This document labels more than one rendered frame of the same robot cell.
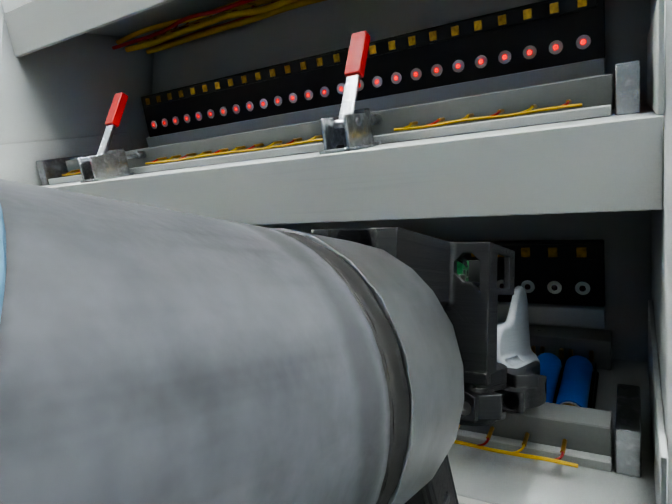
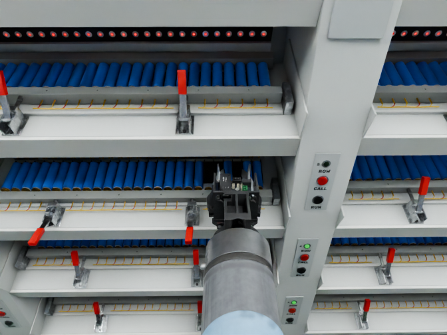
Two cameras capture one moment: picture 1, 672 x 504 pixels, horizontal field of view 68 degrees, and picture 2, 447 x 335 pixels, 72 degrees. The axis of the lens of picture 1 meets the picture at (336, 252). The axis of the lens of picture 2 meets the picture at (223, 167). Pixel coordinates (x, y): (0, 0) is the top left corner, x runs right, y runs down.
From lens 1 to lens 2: 36 cm
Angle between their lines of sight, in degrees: 48
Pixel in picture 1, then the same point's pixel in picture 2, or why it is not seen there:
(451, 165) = (234, 144)
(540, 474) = not seen: hidden behind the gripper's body
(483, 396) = (254, 221)
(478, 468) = not seen: hidden behind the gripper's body
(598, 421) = (269, 195)
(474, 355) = (253, 216)
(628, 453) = (276, 202)
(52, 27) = not seen: outside the picture
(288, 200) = (161, 150)
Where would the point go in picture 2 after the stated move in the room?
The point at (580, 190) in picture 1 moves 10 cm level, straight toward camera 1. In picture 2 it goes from (275, 151) to (291, 191)
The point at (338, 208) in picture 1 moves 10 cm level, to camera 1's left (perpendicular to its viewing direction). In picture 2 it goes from (185, 153) to (125, 172)
